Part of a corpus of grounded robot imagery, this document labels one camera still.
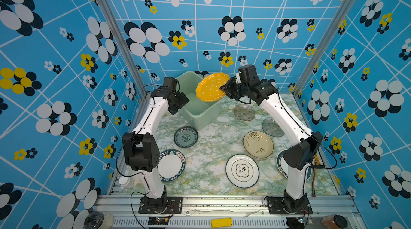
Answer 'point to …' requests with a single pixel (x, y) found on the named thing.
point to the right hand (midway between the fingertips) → (221, 86)
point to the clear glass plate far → (244, 112)
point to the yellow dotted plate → (208, 89)
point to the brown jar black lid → (334, 221)
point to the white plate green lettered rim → (172, 164)
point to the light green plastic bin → (198, 112)
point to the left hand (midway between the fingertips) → (186, 102)
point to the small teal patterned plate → (185, 137)
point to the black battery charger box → (317, 162)
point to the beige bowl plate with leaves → (258, 144)
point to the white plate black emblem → (242, 170)
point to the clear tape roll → (96, 220)
